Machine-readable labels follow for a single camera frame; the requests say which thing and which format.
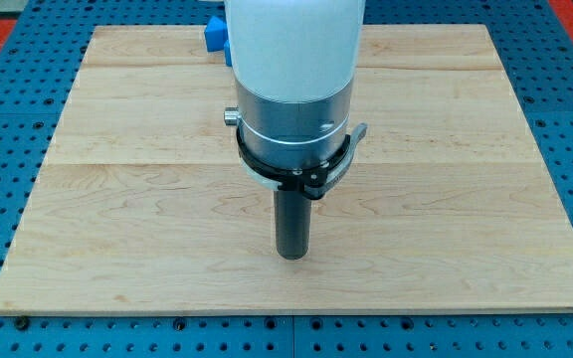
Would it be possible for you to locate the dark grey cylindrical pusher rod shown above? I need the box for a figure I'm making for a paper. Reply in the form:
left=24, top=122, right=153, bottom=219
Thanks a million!
left=274, top=191, right=311, bottom=260

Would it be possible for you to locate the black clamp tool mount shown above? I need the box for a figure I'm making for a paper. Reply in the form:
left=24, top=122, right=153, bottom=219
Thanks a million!
left=236, top=123, right=368, bottom=200

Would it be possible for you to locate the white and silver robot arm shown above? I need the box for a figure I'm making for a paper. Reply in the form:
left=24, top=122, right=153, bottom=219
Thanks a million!
left=225, top=0, right=367, bottom=260

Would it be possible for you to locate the light wooden board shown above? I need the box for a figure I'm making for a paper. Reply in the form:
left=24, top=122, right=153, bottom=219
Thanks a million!
left=0, top=25, right=573, bottom=316

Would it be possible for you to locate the blue block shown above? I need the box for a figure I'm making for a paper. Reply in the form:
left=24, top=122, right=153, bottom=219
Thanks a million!
left=203, top=16, right=232, bottom=67

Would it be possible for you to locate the blue perforated table plate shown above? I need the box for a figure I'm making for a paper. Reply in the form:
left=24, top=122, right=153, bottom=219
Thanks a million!
left=0, top=0, right=573, bottom=357

